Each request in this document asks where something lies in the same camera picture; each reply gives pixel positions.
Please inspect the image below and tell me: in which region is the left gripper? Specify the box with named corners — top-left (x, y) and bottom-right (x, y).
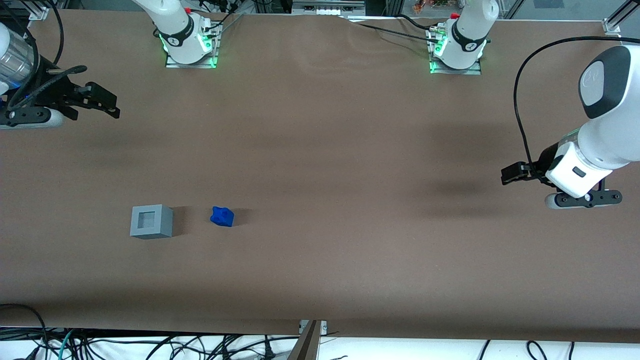
top-left (501, 142), bottom-right (614, 199)

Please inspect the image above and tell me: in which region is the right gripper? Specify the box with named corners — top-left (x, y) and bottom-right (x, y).
top-left (0, 52), bottom-right (121, 121)

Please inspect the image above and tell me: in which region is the blue plastic part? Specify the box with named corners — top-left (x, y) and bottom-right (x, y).
top-left (210, 206), bottom-right (235, 228)

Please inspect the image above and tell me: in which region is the gray square base block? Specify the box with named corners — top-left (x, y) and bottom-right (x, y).
top-left (130, 204), bottom-right (174, 240)

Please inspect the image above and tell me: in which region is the brown table cover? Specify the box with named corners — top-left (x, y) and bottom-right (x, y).
top-left (0, 7), bottom-right (640, 344)

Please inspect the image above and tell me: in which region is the silver box behind table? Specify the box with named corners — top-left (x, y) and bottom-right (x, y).
top-left (291, 0), bottom-right (367, 16)

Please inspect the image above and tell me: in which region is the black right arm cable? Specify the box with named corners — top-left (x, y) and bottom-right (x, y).
top-left (0, 0), bottom-right (89, 114)

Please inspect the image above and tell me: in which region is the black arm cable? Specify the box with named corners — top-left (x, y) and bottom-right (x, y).
top-left (513, 36), bottom-right (640, 184)
top-left (0, 0), bottom-right (89, 114)

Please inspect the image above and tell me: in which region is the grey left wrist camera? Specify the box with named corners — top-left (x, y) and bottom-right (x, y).
top-left (544, 189), bottom-right (623, 210)

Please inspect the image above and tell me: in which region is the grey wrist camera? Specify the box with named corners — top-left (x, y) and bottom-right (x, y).
top-left (0, 107), bottom-right (66, 130)
top-left (544, 189), bottom-right (623, 210)

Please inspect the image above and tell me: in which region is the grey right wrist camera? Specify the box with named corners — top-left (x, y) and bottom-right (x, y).
top-left (0, 107), bottom-right (66, 130)

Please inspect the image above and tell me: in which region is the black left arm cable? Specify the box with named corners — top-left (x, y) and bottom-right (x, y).
top-left (513, 36), bottom-right (640, 184)

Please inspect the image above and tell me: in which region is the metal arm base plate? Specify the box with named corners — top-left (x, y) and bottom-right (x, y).
top-left (428, 26), bottom-right (483, 76)
top-left (165, 19), bottom-right (221, 70)

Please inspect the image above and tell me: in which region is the black base power cable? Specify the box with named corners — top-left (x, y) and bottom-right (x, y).
top-left (347, 21), bottom-right (443, 42)

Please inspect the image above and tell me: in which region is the black floor cable loop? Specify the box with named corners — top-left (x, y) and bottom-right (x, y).
top-left (0, 303), bottom-right (49, 360)

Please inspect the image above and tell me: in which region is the teal floor cable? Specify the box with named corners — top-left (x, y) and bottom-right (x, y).
top-left (50, 329), bottom-right (77, 360)

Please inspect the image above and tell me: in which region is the silver frame bracket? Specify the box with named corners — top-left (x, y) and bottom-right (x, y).
top-left (298, 320), bottom-right (329, 335)

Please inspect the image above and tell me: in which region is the dark aluminium frame bar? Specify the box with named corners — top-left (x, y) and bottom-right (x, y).
top-left (287, 320), bottom-right (321, 360)

